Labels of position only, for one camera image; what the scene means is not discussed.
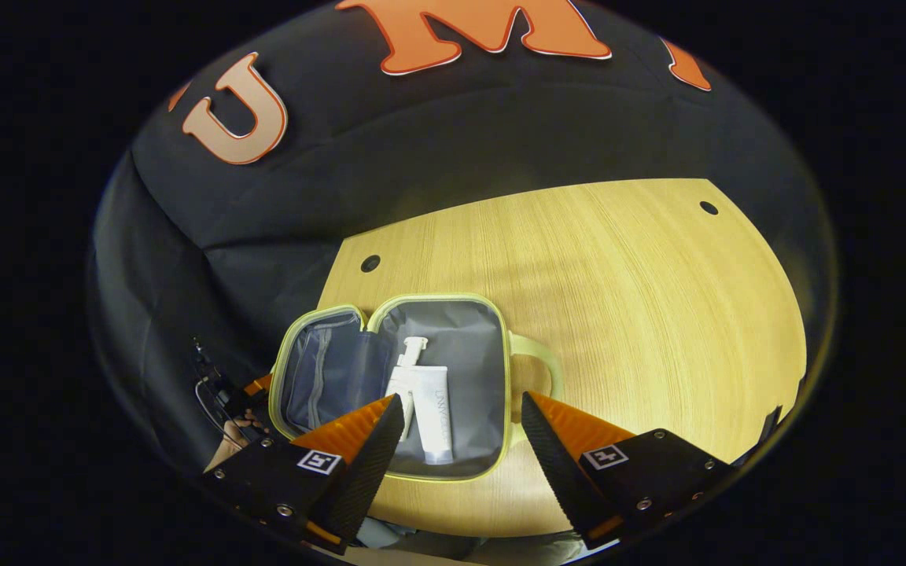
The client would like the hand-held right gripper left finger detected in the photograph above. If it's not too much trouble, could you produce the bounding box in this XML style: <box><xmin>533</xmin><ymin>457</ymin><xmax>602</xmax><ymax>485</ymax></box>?
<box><xmin>200</xmin><ymin>394</ymin><xmax>406</xmax><ymax>556</ymax></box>

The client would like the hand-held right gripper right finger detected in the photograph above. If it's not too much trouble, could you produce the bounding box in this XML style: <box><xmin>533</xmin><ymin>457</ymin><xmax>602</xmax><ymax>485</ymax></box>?
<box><xmin>521</xmin><ymin>391</ymin><xmax>738</xmax><ymax>551</ymax></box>

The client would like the white squeeze tube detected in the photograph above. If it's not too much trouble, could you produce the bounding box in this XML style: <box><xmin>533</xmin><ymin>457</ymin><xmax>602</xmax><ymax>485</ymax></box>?
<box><xmin>410</xmin><ymin>366</ymin><xmax>455</xmax><ymax>466</ymax></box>

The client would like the white pump bottle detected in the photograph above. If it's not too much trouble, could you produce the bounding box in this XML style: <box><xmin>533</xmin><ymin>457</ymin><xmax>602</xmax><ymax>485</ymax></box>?
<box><xmin>385</xmin><ymin>336</ymin><xmax>429</xmax><ymax>441</ymax></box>

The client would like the light yellow suitcase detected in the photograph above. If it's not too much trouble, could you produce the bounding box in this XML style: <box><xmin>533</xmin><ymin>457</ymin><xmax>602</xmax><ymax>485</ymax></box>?
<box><xmin>268</xmin><ymin>293</ymin><xmax>565</xmax><ymax>482</ymax></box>

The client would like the person's grey clothing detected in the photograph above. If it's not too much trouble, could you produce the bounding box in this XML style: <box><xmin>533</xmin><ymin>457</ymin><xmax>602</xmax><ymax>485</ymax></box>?
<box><xmin>355</xmin><ymin>515</ymin><xmax>584</xmax><ymax>566</ymax></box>

